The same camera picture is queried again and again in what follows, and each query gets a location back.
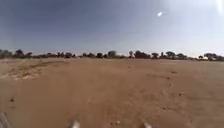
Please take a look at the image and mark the row of trees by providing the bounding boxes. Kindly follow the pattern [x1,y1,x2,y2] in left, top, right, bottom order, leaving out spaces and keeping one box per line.
[0,48,224,62]

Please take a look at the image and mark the robot's own part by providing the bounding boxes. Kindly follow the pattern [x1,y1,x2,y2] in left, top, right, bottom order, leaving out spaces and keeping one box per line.
[143,121,153,128]
[71,120,81,128]

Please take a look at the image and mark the pale sandy grass patch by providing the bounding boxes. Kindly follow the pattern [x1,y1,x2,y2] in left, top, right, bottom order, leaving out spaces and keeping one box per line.
[0,59,64,81]

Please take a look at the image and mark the brown bare dirt ground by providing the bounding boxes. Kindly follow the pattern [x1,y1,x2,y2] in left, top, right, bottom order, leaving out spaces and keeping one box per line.
[0,57,224,128]

